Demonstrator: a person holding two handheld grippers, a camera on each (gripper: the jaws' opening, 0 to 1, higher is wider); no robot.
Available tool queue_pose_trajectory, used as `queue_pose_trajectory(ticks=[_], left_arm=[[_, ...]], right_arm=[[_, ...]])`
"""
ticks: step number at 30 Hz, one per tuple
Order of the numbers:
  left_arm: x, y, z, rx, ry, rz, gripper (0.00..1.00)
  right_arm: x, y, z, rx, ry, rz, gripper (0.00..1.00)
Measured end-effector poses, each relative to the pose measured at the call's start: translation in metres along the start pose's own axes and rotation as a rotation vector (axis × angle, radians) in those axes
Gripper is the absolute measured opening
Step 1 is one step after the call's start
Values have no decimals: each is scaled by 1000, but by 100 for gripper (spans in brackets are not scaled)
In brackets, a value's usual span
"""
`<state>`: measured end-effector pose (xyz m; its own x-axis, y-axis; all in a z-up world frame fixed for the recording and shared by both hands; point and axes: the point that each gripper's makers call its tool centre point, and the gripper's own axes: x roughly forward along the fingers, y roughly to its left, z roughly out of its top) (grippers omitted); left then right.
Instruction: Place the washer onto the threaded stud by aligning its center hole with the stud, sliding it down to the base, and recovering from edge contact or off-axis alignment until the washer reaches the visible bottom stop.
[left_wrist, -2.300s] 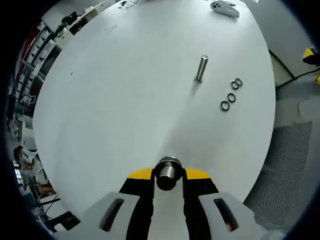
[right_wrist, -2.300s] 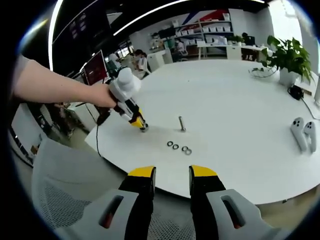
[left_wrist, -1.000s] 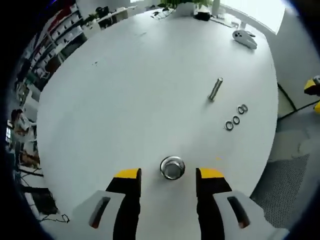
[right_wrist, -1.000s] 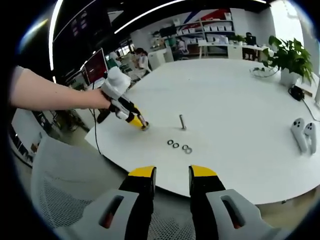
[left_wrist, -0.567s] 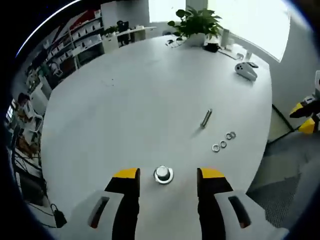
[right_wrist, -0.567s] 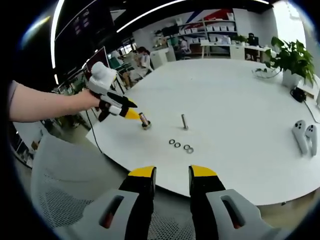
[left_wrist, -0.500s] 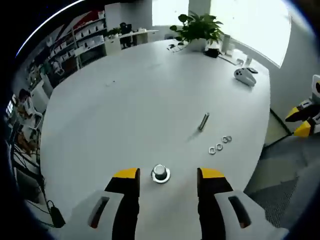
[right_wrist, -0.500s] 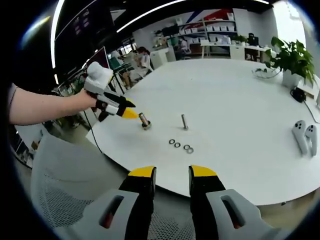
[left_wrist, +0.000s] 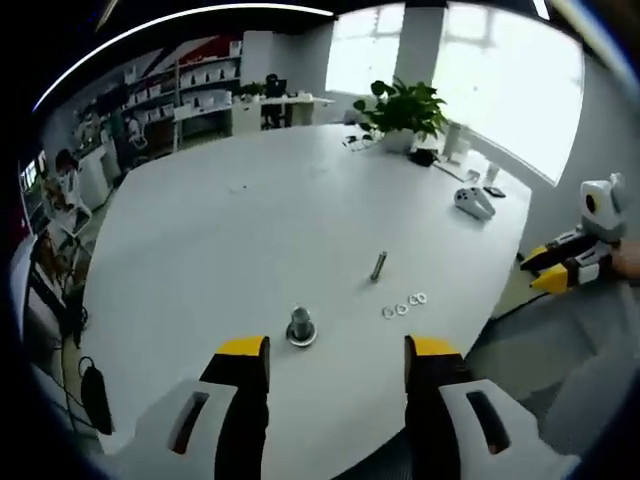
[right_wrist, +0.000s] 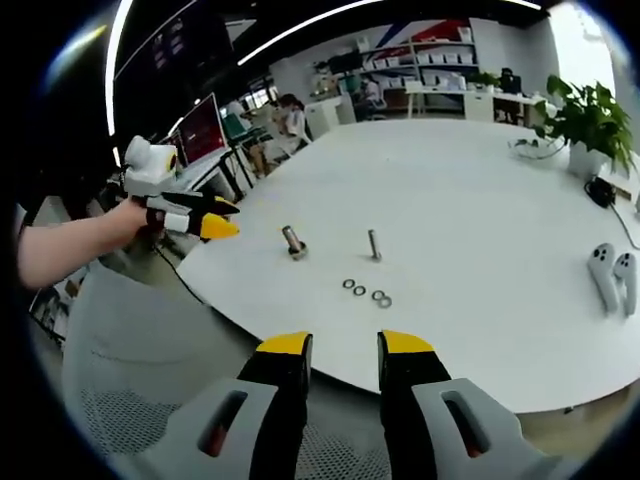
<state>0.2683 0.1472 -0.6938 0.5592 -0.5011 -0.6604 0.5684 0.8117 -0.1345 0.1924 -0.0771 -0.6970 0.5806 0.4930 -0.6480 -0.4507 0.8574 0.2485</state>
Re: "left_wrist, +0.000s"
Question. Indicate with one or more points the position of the black background office chair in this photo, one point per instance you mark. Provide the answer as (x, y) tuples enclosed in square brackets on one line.
[(274, 90)]

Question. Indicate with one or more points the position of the large threaded steel stud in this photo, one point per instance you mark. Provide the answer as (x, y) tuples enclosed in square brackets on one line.
[(301, 325)]

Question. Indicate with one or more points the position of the green potted plant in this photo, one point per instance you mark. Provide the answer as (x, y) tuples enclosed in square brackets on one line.
[(405, 110)]

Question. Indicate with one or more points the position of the tall white box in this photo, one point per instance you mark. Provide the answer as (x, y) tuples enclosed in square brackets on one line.
[(453, 142)]

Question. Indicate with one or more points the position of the ceiling light strip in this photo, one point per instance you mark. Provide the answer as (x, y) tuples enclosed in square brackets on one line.
[(150, 35)]

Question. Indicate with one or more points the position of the black monitor on shelf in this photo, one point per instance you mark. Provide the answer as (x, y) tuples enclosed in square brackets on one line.
[(111, 96)]

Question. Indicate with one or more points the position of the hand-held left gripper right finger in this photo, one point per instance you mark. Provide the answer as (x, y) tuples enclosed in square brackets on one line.
[(450, 405)]

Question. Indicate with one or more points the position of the small background plant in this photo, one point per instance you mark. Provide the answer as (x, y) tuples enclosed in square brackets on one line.
[(252, 90)]

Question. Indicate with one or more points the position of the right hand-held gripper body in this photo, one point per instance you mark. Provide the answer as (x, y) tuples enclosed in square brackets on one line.
[(602, 210)]

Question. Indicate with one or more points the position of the person's right hand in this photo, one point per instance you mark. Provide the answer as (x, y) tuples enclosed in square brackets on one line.
[(631, 262)]

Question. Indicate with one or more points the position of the white background desk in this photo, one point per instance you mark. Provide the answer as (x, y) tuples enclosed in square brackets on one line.
[(280, 102)]

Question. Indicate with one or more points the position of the white game controller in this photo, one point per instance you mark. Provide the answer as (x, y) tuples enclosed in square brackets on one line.
[(472, 200)]

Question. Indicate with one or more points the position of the black computer mouse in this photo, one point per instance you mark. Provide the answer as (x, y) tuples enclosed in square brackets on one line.
[(97, 400)]

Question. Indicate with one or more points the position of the small white cup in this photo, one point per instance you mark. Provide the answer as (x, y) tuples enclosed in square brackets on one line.
[(493, 174)]

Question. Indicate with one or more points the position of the shelving with white boxes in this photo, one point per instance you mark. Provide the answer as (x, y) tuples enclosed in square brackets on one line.
[(200, 80)]

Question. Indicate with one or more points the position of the white cabinet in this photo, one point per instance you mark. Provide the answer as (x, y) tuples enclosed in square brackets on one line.
[(97, 175)]

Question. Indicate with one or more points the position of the black box beside plant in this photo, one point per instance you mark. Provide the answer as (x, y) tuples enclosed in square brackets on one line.
[(422, 158)]

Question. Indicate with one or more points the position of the small threaded steel stud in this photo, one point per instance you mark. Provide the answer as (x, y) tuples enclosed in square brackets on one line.
[(378, 265)]

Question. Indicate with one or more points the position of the large bright window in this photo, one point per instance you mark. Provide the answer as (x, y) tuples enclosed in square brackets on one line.
[(365, 50), (510, 90)]

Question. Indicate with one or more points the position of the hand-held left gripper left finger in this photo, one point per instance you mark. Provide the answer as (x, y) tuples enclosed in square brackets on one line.
[(210, 405)]

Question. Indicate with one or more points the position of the white mesh office chair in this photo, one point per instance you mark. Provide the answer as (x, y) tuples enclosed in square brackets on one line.
[(575, 380)]

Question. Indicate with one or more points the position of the small black flat device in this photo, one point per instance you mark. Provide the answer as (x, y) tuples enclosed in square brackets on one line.
[(494, 191)]

